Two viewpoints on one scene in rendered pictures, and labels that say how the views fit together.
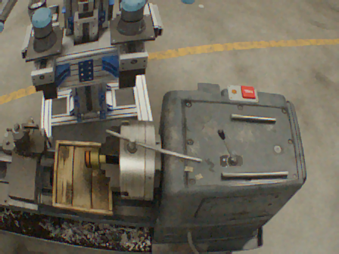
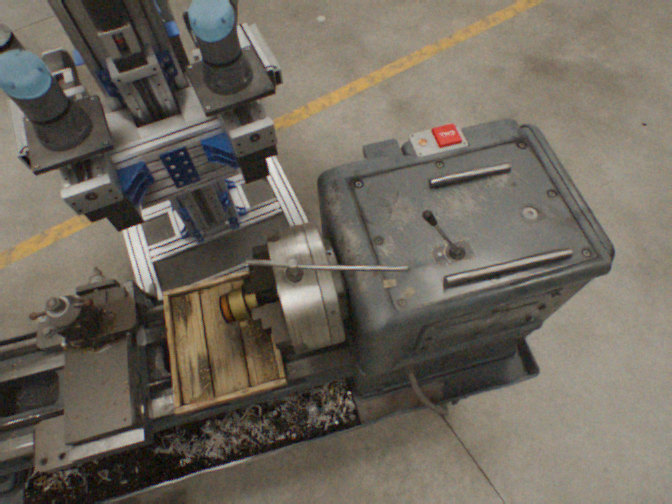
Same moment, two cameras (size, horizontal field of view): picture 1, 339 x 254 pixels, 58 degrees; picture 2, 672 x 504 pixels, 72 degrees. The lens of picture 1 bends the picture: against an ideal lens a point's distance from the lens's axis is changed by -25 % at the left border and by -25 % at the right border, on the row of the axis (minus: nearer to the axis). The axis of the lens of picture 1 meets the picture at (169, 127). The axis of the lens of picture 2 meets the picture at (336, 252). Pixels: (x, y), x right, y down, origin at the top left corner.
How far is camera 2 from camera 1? 39 cm
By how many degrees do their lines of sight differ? 6
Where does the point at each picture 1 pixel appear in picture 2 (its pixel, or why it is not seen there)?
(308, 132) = not seen: hidden behind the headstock
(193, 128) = (376, 217)
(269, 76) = (447, 101)
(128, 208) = (308, 361)
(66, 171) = (193, 338)
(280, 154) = (539, 221)
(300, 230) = (586, 324)
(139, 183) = (320, 324)
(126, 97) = (260, 190)
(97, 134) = (235, 251)
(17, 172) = (82, 385)
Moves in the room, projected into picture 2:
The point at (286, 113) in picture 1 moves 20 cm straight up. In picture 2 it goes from (527, 148) to (560, 84)
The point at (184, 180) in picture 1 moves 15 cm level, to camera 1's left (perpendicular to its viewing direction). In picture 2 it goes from (388, 303) to (317, 312)
